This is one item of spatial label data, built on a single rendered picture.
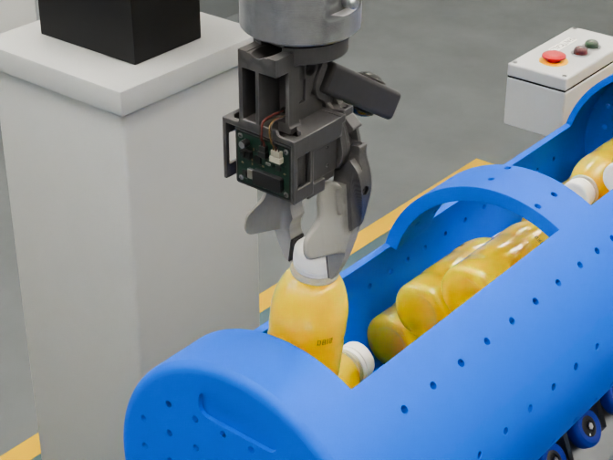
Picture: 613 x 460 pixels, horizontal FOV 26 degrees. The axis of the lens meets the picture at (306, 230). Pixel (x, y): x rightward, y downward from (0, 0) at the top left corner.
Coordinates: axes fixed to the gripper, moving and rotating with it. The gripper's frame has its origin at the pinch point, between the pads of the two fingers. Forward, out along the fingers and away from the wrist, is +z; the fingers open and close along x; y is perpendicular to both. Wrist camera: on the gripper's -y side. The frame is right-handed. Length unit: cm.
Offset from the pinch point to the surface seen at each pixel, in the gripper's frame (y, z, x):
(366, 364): -12.3, 20.0, -3.4
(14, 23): -191, 107, -280
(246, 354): 7.6, 6.8, -1.2
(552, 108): -89, 27, -26
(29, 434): -70, 133, -137
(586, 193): -57, 20, -4
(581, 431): -32.4, 33.5, 10.9
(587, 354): -24.6, 17.8, 13.9
